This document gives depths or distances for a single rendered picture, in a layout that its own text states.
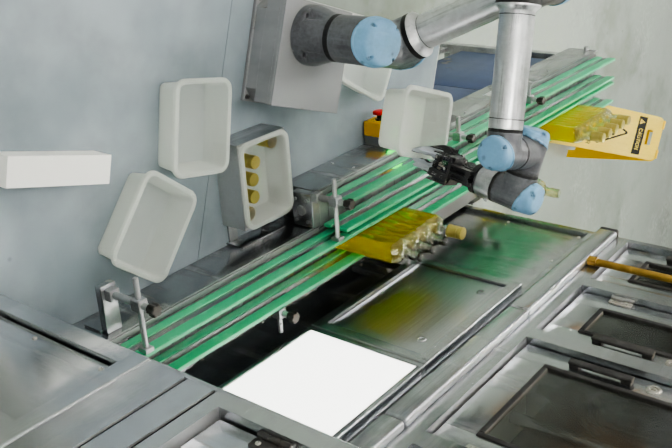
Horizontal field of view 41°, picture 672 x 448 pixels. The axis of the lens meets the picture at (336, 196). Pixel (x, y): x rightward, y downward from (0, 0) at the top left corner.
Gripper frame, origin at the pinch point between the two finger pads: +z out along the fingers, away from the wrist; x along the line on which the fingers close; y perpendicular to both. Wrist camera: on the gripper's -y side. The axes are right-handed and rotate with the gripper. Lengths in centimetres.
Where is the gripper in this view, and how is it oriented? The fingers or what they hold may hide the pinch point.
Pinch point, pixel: (417, 153)
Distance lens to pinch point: 226.4
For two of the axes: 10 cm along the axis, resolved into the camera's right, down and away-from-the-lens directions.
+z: -7.5, -3.4, 5.7
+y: -6.1, 0.2, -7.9
